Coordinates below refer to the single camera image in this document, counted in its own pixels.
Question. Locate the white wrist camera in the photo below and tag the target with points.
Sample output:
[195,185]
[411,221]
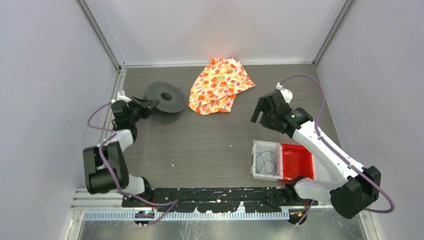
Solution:
[121,96]
[286,94]

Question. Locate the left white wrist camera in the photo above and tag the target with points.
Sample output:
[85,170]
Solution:
[121,96]

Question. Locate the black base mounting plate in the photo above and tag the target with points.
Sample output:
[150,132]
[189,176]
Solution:
[267,199]

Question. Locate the white plastic bin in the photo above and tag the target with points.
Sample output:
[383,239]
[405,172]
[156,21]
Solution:
[267,161]

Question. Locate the orange floral cloth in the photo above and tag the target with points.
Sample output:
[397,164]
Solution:
[216,87]

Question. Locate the black cable spool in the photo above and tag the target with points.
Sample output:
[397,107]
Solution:
[170,98]

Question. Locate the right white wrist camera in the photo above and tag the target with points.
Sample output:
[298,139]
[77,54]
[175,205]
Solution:
[286,94]

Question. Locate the slotted cable duct rail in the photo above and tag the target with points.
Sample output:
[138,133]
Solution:
[151,215]

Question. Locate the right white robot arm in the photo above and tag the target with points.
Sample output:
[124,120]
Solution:
[352,187]

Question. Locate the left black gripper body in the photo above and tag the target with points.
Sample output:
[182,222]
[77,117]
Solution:
[137,111]

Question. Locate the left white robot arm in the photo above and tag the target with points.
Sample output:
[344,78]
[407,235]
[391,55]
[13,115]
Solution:
[104,164]

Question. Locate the red plastic bin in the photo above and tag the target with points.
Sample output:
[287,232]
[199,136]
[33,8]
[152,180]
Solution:
[297,161]

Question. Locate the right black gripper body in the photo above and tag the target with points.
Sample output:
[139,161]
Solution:
[267,119]

